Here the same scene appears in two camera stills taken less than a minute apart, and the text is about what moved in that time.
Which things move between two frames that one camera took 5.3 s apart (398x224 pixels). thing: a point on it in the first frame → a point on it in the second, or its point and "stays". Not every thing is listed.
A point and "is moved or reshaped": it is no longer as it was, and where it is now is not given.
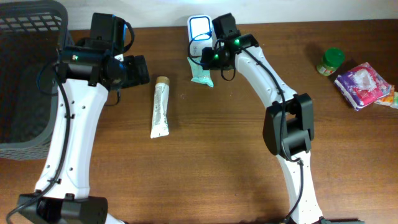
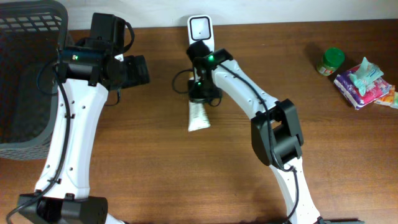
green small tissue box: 395,100 stays
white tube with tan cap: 160,124 → 198,117
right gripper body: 207,63 → 203,93
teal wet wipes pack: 199,75 is moved or reshaped
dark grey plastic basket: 32,33 stays
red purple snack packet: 363,85 stays
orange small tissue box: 387,99 stays
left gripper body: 131,78 stays
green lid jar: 333,58 stays
